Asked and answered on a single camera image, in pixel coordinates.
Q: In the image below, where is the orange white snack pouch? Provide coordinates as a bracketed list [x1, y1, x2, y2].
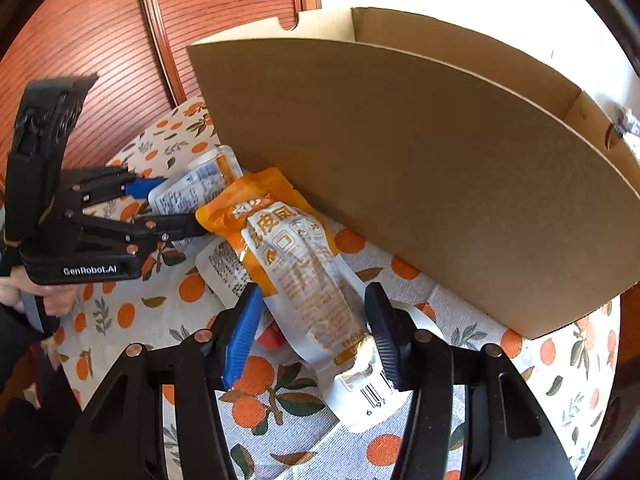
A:
[195, 168, 368, 373]

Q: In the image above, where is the white red snack packet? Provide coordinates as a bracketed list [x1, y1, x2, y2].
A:
[256, 322, 285, 350]

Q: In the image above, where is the left hand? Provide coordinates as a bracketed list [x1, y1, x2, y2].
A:
[0, 266, 80, 317]

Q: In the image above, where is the white orange-edged snack pouch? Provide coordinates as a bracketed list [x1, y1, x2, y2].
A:
[148, 145, 243, 216]

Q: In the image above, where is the white printed snack pouch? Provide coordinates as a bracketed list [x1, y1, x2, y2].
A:
[195, 237, 250, 309]

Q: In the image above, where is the white barcode snack packet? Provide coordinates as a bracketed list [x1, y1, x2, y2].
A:
[319, 299, 446, 435]

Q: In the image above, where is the orange print bed sheet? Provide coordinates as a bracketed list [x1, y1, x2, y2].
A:
[55, 97, 620, 479]

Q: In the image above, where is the wooden louvered wardrobe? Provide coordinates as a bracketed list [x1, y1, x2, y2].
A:
[1, 0, 321, 167]

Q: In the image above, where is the brown cardboard box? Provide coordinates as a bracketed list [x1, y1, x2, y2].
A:
[188, 8, 639, 338]

